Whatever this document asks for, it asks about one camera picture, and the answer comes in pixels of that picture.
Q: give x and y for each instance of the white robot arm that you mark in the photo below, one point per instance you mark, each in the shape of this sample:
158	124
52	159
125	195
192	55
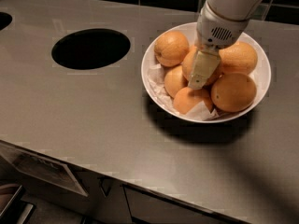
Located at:
234	10

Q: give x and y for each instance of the white ceramic bowl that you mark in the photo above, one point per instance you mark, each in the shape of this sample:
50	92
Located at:
261	75

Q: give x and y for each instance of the white paper liner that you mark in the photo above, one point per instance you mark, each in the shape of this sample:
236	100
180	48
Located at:
153	79

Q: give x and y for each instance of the cabinet drawer front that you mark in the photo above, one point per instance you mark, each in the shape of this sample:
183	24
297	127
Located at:
147	207

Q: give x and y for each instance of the framed sign on cabinet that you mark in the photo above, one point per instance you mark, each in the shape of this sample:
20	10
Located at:
43	168

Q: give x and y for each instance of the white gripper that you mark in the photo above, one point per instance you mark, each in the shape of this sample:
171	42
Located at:
218	32

